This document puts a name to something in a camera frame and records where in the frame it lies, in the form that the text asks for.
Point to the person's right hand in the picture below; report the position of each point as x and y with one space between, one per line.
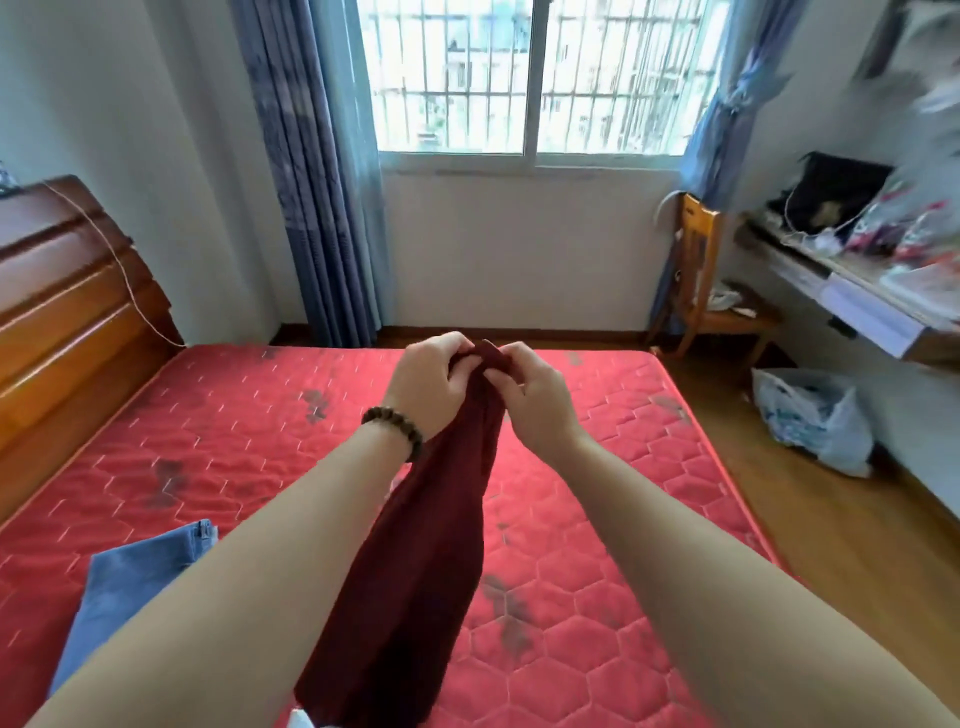
536 405

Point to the person's left hand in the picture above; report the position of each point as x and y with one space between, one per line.
427 390

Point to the red quilted mattress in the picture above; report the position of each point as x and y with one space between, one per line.
225 412

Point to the maroon shirt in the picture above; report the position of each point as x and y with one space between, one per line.
405 600

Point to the blue denim jeans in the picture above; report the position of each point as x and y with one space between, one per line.
120 592

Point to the person's right forearm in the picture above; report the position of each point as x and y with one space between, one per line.
750 615

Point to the person's left forearm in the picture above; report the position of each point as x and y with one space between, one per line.
225 600

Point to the wooden chair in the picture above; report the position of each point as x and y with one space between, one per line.
701 255

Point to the dark blue curtain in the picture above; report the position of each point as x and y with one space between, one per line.
315 172

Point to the white plastic bag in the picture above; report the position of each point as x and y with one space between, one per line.
814 420

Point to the barred window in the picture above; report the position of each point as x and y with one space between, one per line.
532 82

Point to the sheer blue curtain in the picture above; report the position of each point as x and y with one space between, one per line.
735 112

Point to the black backpack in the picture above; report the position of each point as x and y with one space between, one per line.
832 191

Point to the wall-mounted wooden desk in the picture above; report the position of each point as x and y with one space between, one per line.
847 300

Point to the small black camera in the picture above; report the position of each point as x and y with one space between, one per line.
6 180

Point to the wooden wall shelf unit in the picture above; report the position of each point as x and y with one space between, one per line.
892 37

